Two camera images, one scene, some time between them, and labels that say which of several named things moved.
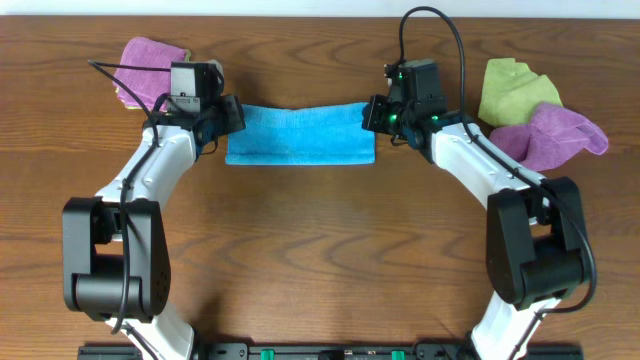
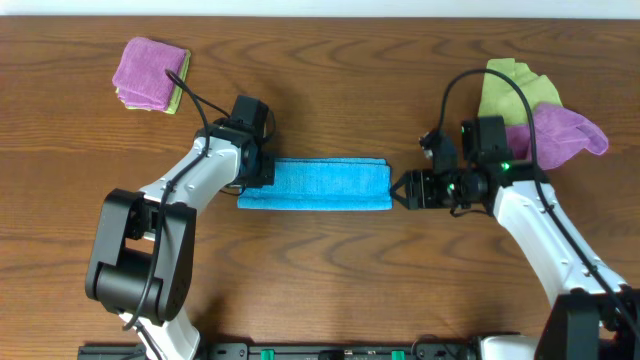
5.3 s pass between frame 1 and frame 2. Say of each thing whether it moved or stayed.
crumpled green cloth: stayed
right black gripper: moved
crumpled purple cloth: stayed
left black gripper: moved
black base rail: stayed
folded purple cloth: stayed
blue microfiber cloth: moved
